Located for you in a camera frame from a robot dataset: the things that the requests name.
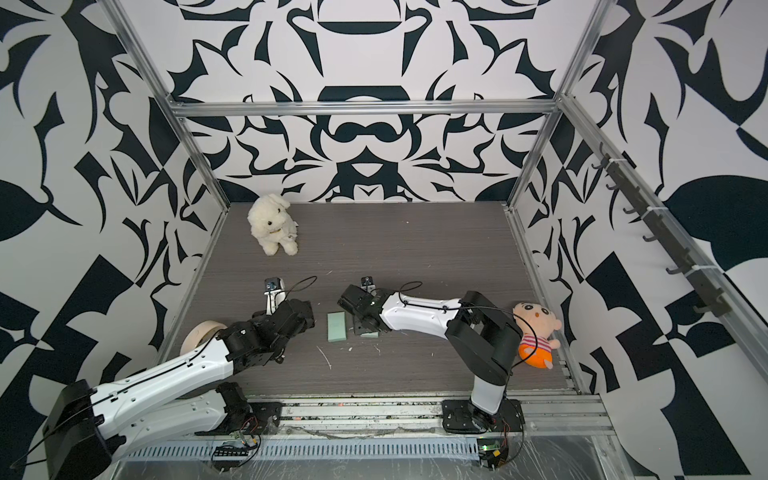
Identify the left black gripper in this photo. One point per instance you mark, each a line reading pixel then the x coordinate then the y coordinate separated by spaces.
pixel 264 320

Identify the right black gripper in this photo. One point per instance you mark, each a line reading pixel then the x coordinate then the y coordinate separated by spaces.
pixel 357 328

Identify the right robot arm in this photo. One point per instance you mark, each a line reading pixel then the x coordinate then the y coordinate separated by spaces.
pixel 485 337

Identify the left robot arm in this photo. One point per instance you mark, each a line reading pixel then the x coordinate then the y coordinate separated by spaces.
pixel 90 428

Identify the mint green box left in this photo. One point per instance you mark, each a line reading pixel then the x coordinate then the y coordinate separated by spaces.
pixel 336 327

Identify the beige round clock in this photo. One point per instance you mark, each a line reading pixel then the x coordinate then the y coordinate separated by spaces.
pixel 200 334

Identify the white plush bunny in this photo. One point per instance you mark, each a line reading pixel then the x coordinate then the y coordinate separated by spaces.
pixel 272 226

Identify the left electronics board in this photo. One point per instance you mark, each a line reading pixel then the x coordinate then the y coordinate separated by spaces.
pixel 229 456

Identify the electronics board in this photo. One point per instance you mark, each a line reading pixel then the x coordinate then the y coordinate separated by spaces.
pixel 229 456
pixel 493 452

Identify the orange plush doll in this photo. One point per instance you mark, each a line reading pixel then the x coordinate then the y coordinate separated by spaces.
pixel 538 323

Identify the right electronics board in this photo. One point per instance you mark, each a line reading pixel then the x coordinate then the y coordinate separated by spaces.
pixel 493 452

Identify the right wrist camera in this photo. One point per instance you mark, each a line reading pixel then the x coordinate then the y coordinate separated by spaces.
pixel 368 285

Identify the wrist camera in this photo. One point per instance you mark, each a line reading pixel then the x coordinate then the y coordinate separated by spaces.
pixel 368 285
pixel 275 293

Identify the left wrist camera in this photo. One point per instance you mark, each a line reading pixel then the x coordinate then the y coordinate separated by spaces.
pixel 275 293

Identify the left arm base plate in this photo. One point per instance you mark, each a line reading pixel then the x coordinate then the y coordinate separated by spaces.
pixel 253 419

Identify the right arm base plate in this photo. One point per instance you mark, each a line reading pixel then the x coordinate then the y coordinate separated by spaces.
pixel 462 417

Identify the wall hook rack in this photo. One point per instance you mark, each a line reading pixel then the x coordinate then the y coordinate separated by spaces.
pixel 668 233

